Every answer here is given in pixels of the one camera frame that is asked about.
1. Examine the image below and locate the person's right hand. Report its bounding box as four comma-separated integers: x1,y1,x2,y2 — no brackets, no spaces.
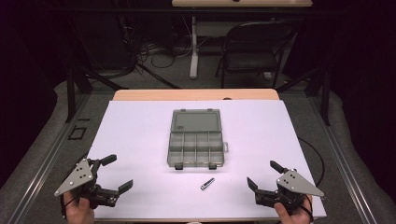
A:
274,194,314,224

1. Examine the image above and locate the clear plastic compartment box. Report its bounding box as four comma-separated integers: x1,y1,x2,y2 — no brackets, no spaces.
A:
166,107,230,171

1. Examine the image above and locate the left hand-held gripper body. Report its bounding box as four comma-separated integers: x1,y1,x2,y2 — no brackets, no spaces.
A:
54,158,121,209

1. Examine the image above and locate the grey metal rail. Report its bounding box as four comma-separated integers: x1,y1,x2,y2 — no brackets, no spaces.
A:
6,92,92,224
309,92,379,224

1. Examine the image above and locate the bundle of cables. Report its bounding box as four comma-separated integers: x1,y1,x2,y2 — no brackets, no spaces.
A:
116,12,208,76

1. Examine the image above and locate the black wrist strap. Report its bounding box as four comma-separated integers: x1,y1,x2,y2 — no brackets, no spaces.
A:
60,194,78,219
302,193,314,223

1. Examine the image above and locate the wooden table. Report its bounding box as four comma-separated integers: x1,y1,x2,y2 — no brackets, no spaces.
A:
111,88,280,102

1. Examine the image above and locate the person's left hand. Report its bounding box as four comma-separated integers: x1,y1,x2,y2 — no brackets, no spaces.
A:
63,190,96,224

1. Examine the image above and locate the small metal cylinder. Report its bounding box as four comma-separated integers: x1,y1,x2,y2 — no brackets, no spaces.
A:
200,176,216,191

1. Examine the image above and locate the black cable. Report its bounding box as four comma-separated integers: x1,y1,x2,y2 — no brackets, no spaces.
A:
298,137,326,189

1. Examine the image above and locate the black metal stand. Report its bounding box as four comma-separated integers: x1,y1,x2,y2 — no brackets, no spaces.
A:
64,18,130,124
275,18,332,127

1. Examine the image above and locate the black folding chair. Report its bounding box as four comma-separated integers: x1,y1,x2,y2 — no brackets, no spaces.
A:
215,21,297,90

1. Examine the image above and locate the white board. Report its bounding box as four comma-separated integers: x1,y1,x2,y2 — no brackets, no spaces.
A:
88,99,328,219

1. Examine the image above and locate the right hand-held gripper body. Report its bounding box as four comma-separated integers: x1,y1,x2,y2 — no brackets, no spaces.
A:
254,169,325,213

